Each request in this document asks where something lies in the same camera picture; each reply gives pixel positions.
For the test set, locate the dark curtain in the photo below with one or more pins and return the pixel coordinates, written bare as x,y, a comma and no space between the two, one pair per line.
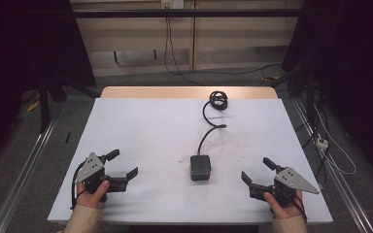
353,48
19,48

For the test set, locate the black horizontal bar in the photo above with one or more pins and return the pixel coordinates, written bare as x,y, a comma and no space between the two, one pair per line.
207,13

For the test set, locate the small black floor piece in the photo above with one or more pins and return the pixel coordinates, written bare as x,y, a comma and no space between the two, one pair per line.
67,137

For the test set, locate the wooden table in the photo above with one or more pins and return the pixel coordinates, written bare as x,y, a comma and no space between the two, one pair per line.
158,92

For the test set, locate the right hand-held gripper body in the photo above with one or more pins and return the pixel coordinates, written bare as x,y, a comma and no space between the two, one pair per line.
289,181

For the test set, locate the white power strip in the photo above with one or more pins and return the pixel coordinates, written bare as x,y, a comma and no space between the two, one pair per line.
322,143

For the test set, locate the white table mat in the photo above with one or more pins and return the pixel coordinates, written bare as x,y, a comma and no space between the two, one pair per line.
149,136

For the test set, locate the white wall socket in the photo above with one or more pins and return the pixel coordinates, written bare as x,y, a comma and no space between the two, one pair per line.
173,3

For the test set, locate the yellow floor tape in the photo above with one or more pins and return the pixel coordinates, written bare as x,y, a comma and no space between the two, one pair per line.
271,78
33,106

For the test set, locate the person's right hand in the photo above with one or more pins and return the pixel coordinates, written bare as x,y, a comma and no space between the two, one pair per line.
285,210

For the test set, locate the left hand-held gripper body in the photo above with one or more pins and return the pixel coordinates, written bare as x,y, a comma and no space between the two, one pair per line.
92,166

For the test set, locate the person's left hand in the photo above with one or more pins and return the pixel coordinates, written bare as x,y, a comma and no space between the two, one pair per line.
92,198

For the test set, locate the black power adapter box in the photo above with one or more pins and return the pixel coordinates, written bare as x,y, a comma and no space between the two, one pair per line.
200,168

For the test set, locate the metal floor rail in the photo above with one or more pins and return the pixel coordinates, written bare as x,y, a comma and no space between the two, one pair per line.
345,191
22,181

